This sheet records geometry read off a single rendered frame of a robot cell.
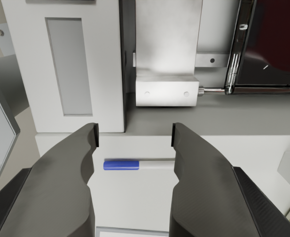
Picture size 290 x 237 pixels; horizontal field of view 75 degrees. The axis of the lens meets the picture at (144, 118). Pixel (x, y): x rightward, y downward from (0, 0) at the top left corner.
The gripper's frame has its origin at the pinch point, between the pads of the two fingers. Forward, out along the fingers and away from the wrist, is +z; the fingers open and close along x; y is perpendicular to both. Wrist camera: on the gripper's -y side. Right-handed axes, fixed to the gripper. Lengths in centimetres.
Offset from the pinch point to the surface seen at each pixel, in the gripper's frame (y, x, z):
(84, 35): -4.6, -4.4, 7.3
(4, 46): 10, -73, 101
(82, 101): 1.5, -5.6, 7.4
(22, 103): 15, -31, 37
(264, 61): -1.3, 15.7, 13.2
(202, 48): -1.6, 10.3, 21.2
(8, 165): 93, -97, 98
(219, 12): -6.6, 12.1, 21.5
